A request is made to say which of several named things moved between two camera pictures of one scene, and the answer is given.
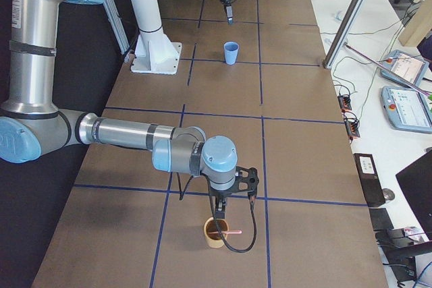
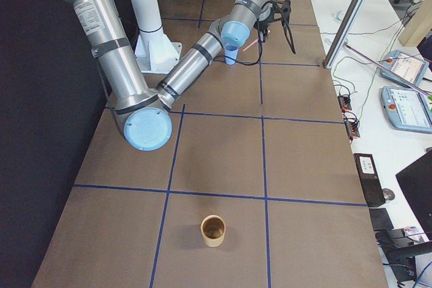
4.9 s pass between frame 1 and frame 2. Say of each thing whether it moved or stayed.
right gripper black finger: moved
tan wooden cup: stayed
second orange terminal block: stayed
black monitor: stayed
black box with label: stayed
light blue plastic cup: stayed
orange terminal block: stayed
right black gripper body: moved
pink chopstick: moved
